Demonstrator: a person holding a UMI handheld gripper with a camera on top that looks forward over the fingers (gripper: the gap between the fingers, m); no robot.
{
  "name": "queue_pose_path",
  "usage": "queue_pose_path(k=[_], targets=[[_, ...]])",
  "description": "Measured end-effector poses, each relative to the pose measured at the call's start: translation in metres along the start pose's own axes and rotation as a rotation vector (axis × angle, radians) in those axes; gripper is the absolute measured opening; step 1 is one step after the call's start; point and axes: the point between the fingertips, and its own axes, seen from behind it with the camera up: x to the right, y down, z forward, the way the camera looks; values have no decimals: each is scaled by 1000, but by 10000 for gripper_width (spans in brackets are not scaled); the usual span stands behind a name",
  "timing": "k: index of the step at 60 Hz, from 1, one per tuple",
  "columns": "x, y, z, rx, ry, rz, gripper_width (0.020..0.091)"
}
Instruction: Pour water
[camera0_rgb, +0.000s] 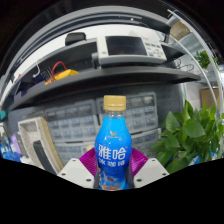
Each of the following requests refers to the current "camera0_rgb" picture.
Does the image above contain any blue drink bottle gold cap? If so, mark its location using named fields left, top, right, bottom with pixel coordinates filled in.
left=94, top=95, right=133, bottom=192

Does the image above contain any black rounded case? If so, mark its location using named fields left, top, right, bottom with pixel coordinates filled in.
left=32, top=139, right=58, bottom=176

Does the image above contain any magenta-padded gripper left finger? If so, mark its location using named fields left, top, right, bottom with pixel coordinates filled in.
left=57, top=147, right=98, bottom=190

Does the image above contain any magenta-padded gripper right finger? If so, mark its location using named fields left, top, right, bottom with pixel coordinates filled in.
left=130, top=147, right=169, bottom=190

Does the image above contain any green potted plant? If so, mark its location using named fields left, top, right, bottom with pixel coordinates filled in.
left=149, top=99, right=224, bottom=174

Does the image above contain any grey small-parts drawer cabinet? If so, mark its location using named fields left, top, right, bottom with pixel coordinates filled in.
left=130, top=127, right=163, bottom=158
left=44, top=99, right=100, bottom=144
left=53, top=140, right=98, bottom=166
left=95, top=91, right=159, bottom=135

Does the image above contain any white wire shelf unit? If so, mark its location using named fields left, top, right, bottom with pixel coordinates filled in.
left=166, top=8, right=224, bottom=118

